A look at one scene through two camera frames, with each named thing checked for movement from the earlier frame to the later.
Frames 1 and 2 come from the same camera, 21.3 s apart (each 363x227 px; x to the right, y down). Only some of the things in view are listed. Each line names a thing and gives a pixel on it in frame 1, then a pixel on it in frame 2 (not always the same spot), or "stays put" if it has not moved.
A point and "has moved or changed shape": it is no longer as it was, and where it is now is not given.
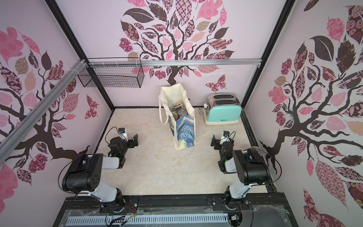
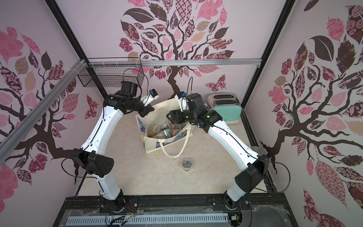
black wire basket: (124, 73) stays put
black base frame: (266, 209) stays put
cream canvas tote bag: (176, 107) has moved or changed shape
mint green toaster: (222, 108) stays put
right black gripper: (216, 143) → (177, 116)
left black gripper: (131, 142) → (146, 109)
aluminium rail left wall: (12, 138) stays put
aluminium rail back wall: (175, 63) stays put
